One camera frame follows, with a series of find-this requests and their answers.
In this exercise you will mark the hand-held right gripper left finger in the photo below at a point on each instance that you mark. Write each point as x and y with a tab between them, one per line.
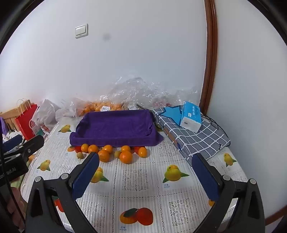
86	175

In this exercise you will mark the white plastic bag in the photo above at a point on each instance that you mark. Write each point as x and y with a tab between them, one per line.
44	114

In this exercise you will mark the red round fruit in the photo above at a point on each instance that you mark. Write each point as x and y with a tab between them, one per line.
77	149
136	149

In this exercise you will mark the crumpled clear plastic bag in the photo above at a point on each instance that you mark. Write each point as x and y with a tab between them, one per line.
145	91

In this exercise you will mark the person's left hand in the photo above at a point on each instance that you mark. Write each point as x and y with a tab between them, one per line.
15	212

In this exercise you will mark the purple towel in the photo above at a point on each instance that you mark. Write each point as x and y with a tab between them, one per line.
116	127

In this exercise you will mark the row of oranges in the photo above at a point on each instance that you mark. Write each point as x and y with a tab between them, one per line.
125	157

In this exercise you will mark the clear bag of oranges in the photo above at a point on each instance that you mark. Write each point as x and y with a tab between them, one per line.
98	106

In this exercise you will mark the brown paper bag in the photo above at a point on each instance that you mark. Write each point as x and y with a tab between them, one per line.
10	116

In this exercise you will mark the brown wooden door frame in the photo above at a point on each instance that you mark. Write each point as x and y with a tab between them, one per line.
210	56

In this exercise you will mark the empty clear plastic bag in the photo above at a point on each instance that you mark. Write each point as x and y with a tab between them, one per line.
67	108

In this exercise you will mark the white light switch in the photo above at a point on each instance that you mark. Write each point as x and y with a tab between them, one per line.
81	31

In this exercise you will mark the red paper bag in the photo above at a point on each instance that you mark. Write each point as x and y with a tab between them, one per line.
25	125

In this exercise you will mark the blue white tissue pack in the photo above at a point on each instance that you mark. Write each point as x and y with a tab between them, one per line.
190	116

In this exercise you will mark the small yellow-green fruit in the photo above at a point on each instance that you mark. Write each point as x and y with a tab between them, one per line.
117	154
80	155

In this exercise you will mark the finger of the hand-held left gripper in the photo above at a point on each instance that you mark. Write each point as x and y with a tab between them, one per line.
33	143
12	142

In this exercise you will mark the white lace tablecloth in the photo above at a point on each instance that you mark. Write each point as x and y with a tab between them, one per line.
143	179

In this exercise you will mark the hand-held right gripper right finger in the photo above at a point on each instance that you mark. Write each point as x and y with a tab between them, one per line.
206	177

